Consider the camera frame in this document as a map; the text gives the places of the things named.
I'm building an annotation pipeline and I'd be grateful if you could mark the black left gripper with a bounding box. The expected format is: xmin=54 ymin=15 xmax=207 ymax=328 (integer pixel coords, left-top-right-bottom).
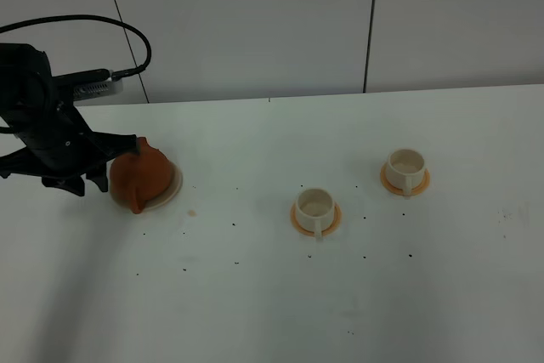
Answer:
xmin=0 ymin=43 xmax=144 ymax=197

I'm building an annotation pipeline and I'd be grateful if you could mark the brown clay teapot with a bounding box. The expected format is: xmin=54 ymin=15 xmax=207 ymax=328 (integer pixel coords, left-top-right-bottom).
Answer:
xmin=110 ymin=137 xmax=175 ymax=214

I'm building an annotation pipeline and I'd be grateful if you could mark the beige round teapot coaster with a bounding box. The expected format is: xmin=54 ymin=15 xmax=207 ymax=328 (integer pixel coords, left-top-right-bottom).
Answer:
xmin=110 ymin=162 xmax=184 ymax=214

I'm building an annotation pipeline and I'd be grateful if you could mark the near white teacup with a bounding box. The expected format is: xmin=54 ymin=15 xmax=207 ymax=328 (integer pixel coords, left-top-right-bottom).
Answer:
xmin=294 ymin=188 xmax=335 ymax=216

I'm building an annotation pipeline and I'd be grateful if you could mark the white teacup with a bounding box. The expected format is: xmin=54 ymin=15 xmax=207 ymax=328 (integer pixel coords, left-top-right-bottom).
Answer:
xmin=294 ymin=188 xmax=335 ymax=216
xmin=385 ymin=149 xmax=427 ymax=196

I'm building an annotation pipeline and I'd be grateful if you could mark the near orange saucer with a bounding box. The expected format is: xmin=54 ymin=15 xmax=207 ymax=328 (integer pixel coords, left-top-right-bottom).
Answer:
xmin=290 ymin=203 xmax=343 ymax=239

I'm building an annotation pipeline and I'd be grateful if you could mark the orange saucer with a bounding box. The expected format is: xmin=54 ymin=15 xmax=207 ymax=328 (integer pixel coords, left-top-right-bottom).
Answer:
xmin=380 ymin=164 xmax=431 ymax=196
xmin=290 ymin=203 xmax=343 ymax=239

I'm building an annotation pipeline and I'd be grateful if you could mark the far orange saucer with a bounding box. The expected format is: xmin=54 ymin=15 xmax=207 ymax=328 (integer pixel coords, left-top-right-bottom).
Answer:
xmin=380 ymin=164 xmax=431 ymax=196

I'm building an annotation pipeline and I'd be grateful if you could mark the far white teacup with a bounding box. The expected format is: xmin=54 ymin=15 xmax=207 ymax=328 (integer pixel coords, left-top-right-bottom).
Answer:
xmin=385 ymin=149 xmax=427 ymax=196

